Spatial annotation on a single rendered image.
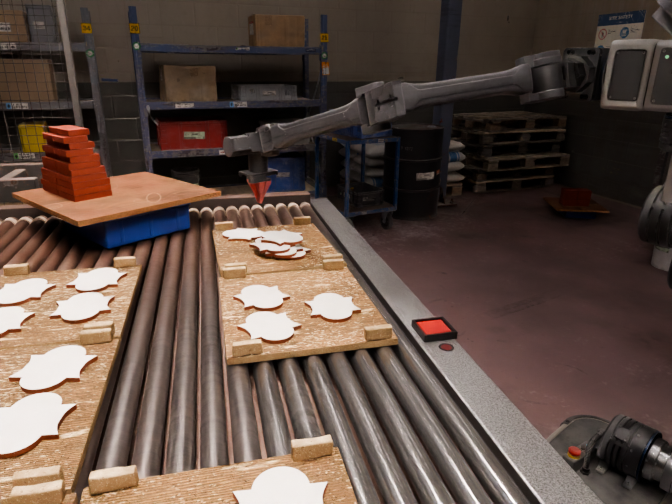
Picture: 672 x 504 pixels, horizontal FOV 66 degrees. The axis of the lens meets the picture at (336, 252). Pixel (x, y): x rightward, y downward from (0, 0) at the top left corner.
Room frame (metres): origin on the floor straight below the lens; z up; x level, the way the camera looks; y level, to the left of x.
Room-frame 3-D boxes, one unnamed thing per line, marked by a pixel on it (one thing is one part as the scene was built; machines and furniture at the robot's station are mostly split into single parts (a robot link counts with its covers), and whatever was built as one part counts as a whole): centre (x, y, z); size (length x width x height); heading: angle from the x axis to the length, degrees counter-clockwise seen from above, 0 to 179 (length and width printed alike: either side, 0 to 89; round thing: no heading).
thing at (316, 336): (1.10, 0.09, 0.93); 0.41 x 0.35 x 0.02; 14
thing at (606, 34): (6.15, -3.05, 1.55); 0.61 x 0.02 x 0.91; 21
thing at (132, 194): (1.76, 0.76, 1.03); 0.50 x 0.50 x 0.02; 50
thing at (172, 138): (5.33, 1.48, 0.78); 0.66 x 0.45 x 0.28; 111
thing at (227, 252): (1.51, 0.19, 0.93); 0.41 x 0.35 x 0.02; 16
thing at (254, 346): (0.88, 0.17, 0.95); 0.06 x 0.02 x 0.03; 104
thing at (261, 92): (5.58, 0.76, 1.16); 0.60 x 0.40 x 0.15; 114
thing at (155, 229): (1.71, 0.72, 0.97); 0.31 x 0.31 x 0.10; 50
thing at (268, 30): (5.64, 0.62, 1.74); 0.50 x 0.38 x 0.32; 111
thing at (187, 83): (5.36, 1.49, 1.26); 0.49 x 0.38 x 0.34; 118
